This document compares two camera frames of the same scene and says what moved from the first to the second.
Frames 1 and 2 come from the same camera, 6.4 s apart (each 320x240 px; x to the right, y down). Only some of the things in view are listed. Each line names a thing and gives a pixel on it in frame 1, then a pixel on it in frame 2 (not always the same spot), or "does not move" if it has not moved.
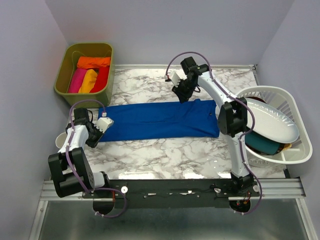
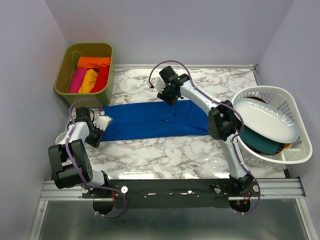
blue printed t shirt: [195, 118] does not move
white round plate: [270, 123] does not move
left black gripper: [93, 143] does not move
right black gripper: [182, 97] -> [170, 101]
